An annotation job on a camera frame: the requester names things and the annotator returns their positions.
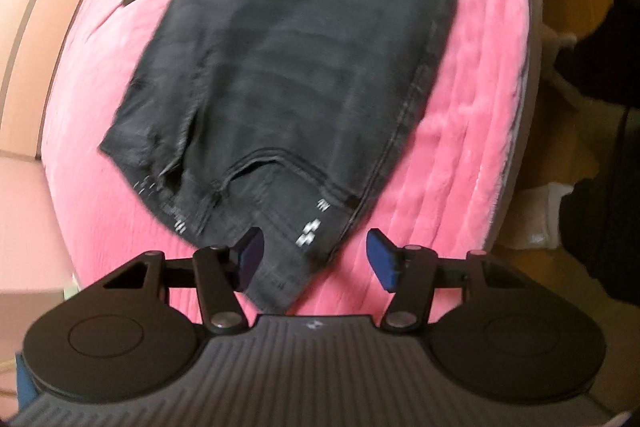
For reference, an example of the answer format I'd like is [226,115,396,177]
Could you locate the dark grey jeans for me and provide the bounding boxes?
[98,0,476,314]

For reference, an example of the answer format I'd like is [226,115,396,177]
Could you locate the pink blanket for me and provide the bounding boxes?
[40,0,544,323]

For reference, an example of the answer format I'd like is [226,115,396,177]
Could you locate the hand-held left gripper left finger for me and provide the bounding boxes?
[102,227,266,335]

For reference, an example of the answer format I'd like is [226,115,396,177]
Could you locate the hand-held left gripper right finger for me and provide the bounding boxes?
[366,229,532,334]

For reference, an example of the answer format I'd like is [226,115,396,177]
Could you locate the beige headboard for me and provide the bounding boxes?
[0,0,137,164]

